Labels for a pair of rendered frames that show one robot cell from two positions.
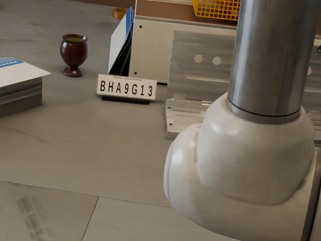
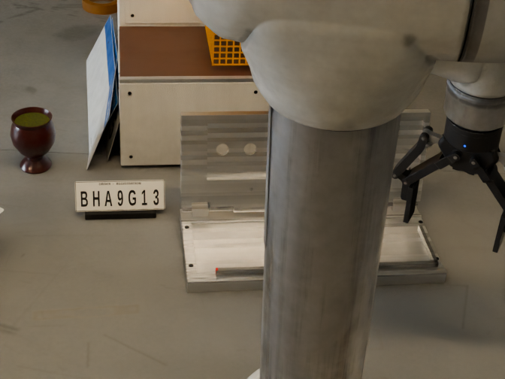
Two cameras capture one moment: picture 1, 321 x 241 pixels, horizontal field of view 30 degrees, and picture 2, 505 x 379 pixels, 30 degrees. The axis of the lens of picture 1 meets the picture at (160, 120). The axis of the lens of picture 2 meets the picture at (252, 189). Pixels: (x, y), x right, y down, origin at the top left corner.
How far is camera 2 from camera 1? 44 cm
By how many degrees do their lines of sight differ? 12
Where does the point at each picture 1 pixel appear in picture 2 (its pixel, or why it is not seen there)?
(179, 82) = (198, 186)
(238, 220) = not seen: outside the picture
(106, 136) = (99, 301)
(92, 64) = (63, 137)
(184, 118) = (210, 247)
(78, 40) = (36, 118)
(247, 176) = not seen: outside the picture
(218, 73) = (253, 166)
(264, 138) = not seen: outside the picture
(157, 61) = (161, 137)
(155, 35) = (154, 101)
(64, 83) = (25, 192)
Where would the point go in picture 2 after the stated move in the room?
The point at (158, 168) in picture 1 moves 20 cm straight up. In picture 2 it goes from (179, 356) to (181, 254)
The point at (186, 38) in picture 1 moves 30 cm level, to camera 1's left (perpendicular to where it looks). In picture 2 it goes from (200, 125) to (22, 121)
